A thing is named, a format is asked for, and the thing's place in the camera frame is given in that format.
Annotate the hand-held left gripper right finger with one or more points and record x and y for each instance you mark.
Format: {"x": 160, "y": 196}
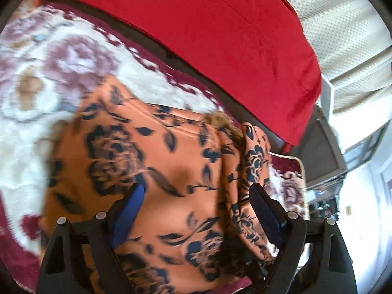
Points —
{"x": 266, "y": 216}

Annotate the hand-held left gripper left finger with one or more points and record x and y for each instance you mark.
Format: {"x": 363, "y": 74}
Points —
{"x": 128, "y": 213}

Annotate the orange floral blouse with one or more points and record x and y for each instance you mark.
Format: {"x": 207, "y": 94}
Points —
{"x": 171, "y": 165}

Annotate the dark framed glass panel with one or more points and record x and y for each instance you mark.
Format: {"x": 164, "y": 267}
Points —
{"x": 364, "y": 150}

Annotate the white board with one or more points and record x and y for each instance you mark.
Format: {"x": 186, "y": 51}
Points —
{"x": 326, "y": 96}

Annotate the floral plush blanket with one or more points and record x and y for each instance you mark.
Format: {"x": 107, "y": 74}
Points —
{"x": 39, "y": 76}

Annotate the red cloth-covered cushion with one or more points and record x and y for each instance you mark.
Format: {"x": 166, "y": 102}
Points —
{"x": 214, "y": 43}

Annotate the dotted beige curtain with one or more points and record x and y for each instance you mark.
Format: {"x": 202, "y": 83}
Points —
{"x": 337, "y": 30}

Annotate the beige wall socket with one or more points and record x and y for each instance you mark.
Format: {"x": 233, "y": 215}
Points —
{"x": 348, "y": 210}

